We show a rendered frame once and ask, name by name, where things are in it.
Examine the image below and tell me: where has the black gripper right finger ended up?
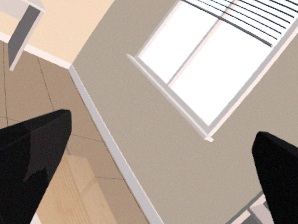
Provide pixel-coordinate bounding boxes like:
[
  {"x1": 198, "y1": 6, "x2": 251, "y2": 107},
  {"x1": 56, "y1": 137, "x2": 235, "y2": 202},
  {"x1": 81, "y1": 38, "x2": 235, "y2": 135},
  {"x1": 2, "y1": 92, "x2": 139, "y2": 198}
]
[{"x1": 251, "y1": 131, "x2": 298, "y2": 224}]

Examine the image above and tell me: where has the white flat rectangular plate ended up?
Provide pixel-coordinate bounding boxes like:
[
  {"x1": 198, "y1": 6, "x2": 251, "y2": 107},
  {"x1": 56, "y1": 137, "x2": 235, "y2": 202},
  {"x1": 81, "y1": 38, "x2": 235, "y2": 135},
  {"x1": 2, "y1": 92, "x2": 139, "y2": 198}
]
[{"x1": 31, "y1": 214, "x2": 41, "y2": 224}]

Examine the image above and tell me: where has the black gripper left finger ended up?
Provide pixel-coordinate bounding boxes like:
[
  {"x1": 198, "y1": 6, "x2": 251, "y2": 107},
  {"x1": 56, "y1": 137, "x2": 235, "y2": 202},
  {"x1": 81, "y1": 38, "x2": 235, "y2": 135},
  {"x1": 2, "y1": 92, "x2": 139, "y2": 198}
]
[{"x1": 0, "y1": 109, "x2": 72, "y2": 224}]

